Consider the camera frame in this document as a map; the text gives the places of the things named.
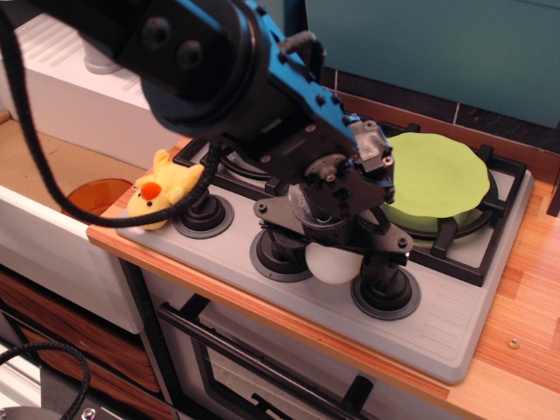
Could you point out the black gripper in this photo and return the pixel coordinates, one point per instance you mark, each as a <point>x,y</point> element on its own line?
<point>369,233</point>

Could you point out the white egg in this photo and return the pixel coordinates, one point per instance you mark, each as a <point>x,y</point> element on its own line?
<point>332,265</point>

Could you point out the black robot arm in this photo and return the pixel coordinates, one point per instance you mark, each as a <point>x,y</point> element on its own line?
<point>224,72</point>

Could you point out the black middle stove knob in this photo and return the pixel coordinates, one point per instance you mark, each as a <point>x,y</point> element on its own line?
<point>279,256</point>

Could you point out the black stove knob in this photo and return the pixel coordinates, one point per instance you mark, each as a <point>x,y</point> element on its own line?
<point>209,216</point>
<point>389,300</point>
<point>279,256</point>

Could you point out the black right stove knob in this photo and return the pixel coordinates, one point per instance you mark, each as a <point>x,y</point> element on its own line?
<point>389,300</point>

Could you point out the green plate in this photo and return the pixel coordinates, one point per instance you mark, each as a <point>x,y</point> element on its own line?
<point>435,177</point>

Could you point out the black left stove knob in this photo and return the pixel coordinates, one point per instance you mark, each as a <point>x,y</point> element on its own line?
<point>209,216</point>

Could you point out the grey toy stove top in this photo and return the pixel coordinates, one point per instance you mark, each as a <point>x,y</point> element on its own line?
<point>438,338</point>

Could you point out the black right burner grate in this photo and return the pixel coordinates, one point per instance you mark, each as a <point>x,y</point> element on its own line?
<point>466,245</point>

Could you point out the yellow stuffed duck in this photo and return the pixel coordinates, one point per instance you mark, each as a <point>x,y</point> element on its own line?
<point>166,186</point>

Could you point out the wooden drawer fronts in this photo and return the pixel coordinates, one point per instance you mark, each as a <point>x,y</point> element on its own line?
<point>121,372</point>

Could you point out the orange plastic cup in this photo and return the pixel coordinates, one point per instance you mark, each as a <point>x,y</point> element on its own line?
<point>97,196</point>

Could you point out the white toy sink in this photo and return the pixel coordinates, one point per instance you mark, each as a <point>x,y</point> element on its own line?
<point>95,126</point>

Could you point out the grey toy faucet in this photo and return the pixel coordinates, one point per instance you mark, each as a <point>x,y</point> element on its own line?
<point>96,62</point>

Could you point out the oven door with handle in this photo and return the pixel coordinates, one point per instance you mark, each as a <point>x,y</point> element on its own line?
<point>187,320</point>

